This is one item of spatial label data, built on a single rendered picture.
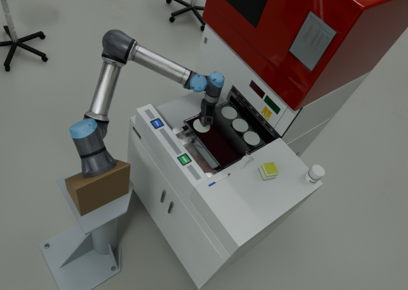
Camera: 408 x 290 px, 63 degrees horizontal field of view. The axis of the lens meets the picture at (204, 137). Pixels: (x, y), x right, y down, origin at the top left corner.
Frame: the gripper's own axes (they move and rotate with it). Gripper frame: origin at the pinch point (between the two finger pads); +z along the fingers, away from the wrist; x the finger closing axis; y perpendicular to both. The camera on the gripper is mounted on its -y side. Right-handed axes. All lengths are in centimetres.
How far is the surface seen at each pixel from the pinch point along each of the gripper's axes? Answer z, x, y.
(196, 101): 14.6, 2.1, 32.3
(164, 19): 92, 28, 233
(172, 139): 0.8, 17.3, -10.7
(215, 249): 26, -9, -59
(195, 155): 9.4, 3.3, -13.9
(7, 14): 47, 159, 140
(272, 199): 3, -35, -41
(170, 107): 14.1, 18.2, 24.1
